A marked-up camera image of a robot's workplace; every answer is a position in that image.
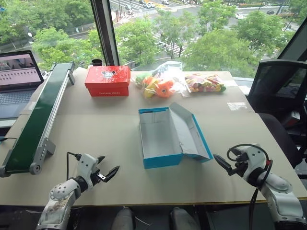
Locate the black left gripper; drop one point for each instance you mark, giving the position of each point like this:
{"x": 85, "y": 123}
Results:
{"x": 101, "y": 176}

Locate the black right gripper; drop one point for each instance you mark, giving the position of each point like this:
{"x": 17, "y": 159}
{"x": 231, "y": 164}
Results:
{"x": 240, "y": 165}

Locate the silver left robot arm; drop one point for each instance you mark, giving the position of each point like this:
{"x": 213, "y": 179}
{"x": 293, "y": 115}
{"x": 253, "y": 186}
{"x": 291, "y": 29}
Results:
{"x": 57, "y": 201}

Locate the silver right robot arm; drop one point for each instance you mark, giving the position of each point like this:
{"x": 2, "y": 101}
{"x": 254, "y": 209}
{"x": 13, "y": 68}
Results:
{"x": 280, "y": 196}

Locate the blue shoe box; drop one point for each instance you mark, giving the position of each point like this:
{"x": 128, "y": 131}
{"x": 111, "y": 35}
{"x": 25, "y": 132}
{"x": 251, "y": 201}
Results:
{"x": 160, "y": 141}

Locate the red shoe box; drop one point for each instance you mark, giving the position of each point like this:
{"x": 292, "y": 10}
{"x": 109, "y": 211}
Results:
{"x": 105, "y": 79}

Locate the clear tape patch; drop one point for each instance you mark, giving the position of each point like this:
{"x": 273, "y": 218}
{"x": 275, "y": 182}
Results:
{"x": 237, "y": 106}

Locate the clear bag of colourful sweets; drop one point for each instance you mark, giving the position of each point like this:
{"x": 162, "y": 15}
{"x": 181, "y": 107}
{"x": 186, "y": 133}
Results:
{"x": 204, "y": 85}

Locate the black office chair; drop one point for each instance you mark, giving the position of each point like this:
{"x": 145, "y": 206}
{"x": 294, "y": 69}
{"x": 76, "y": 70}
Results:
{"x": 271, "y": 91}

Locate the clear bag of plush toys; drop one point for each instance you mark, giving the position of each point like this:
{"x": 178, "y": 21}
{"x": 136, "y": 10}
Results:
{"x": 158, "y": 87}

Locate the black cup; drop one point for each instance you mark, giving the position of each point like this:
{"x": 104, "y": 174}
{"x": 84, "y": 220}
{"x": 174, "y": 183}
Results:
{"x": 97, "y": 62}

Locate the open grey laptop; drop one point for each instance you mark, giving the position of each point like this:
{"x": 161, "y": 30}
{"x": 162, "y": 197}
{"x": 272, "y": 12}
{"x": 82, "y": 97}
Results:
{"x": 14, "y": 95}

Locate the dark window pillar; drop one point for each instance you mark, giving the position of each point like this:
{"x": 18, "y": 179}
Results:
{"x": 104, "y": 31}

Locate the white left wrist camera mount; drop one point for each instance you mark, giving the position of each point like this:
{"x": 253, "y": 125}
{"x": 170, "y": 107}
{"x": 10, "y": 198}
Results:
{"x": 87, "y": 166}

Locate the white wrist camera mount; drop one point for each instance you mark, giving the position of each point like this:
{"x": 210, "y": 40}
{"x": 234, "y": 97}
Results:
{"x": 255, "y": 158}
{"x": 87, "y": 166}

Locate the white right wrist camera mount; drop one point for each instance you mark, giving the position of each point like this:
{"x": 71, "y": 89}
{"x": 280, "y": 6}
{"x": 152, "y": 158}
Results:
{"x": 255, "y": 158}

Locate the green conveyor belt silver frame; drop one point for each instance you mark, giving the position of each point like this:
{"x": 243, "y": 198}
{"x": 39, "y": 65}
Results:
{"x": 36, "y": 112}

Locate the dark slanted window frame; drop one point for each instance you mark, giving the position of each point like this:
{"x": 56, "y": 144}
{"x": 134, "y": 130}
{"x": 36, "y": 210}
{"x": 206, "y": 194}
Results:
{"x": 293, "y": 40}

